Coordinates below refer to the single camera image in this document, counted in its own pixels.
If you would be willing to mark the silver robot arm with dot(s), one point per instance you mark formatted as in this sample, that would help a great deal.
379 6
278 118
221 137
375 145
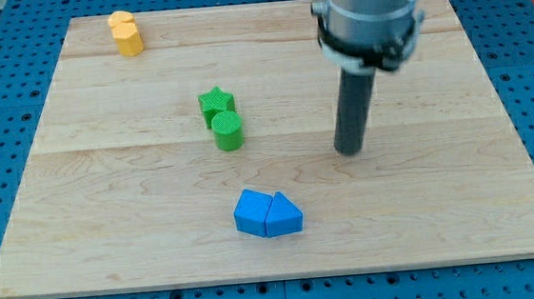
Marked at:
362 36

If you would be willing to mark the blue cube block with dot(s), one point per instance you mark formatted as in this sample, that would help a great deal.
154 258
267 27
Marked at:
251 212

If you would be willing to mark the light wooden board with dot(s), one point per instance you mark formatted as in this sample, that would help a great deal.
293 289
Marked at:
125 189

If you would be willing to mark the green cylinder block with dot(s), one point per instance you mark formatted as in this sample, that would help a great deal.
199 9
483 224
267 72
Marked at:
227 130

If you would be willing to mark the blue triangular prism block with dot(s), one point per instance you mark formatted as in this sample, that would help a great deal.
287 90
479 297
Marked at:
283 217

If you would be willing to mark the green star block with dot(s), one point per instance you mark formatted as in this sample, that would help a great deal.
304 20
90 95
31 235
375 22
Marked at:
214 101

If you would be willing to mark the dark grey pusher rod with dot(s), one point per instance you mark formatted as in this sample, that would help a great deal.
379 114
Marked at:
352 111

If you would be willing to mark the yellow hexagon block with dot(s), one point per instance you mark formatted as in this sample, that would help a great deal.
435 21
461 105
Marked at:
127 39

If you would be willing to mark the yellow heart block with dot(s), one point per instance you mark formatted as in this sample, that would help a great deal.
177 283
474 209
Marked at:
119 17

